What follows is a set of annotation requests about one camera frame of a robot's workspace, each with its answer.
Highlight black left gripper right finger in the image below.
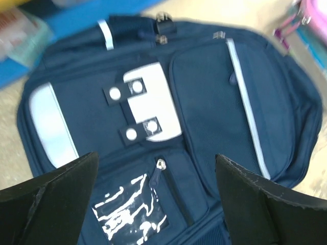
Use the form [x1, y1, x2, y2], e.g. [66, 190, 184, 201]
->
[216, 155, 326, 244]

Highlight navy blue student backpack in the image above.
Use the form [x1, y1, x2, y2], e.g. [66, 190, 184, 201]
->
[17, 16, 322, 244]

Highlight pastel tissue packs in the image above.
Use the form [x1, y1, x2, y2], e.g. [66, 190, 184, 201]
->
[1, 8, 53, 67]

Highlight pink cartoon pencil case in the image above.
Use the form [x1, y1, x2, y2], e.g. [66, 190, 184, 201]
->
[273, 0, 326, 53]

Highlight blue wooden shelf unit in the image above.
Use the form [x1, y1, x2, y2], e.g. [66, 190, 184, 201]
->
[1, 1, 158, 87]

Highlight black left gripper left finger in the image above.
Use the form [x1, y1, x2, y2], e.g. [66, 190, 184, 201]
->
[1, 153, 99, 244]

